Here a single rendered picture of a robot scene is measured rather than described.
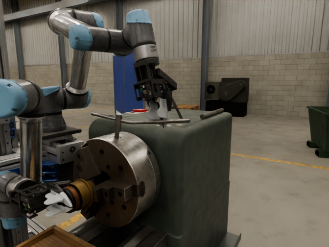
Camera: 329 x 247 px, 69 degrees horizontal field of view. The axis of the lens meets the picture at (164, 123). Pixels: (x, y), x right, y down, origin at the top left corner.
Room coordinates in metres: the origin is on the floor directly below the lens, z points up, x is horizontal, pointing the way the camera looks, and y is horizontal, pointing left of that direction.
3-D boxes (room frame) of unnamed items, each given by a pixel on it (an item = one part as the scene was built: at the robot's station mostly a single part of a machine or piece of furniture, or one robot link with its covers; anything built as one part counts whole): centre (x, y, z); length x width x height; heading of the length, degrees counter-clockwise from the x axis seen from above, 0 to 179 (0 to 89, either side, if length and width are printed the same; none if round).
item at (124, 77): (7.64, 1.23, 1.18); 4.12 x 0.80 x 2.35; 21
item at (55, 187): (0.66, 0.33, 1.10); 0.09 x 0.02 x 0.05; 58
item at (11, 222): (0.78, 0.53, 0.98); 0.11 x 0.08 x 0.11; 3
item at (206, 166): (1.16, -0.01, 1.06); 0.59 x 0.48 x 0.39; 148
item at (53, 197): (0.62, 0.31, 1.10); 0.09 x 0.06 x 0.03; 58
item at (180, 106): (9.04, -0.73, 0.22); 1.25 x 0.86 x 0.44; 153
